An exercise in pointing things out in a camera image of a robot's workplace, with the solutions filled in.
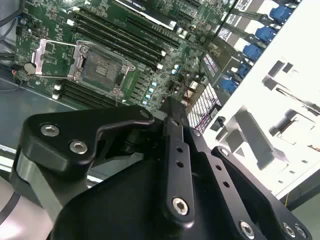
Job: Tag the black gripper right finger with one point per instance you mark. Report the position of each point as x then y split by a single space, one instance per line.
225 175

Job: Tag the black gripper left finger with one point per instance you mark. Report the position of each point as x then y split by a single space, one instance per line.
62 140

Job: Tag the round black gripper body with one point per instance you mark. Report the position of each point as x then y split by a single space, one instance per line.
120 207

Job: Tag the thin metal locking lever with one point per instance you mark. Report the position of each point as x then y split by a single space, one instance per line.
105 53
116 101

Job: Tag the metal socket cover frame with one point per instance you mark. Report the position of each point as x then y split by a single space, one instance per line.
40 56

